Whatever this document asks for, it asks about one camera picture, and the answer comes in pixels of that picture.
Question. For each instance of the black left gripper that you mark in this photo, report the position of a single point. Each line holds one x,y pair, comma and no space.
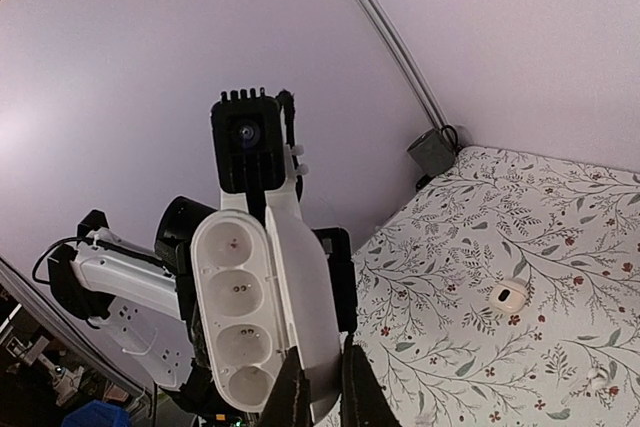
198,394

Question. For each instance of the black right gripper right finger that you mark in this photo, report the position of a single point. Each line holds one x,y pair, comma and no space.
363,403

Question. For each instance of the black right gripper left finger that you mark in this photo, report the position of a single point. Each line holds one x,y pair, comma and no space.
288,404

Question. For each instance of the white earbud charging case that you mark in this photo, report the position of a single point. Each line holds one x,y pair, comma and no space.
262,289

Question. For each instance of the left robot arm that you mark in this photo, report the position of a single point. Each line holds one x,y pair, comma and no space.
130,292

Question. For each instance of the floral patterned table mat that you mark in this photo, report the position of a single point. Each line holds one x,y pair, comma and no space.
445,357

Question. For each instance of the small white round device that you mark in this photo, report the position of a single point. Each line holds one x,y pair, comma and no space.
509,296

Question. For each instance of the blue storage bin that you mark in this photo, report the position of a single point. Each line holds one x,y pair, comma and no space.
97,414

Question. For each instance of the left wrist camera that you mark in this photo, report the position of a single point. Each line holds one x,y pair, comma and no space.
256,152

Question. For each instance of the left aluminium corner post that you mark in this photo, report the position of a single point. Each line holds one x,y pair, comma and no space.
412,74

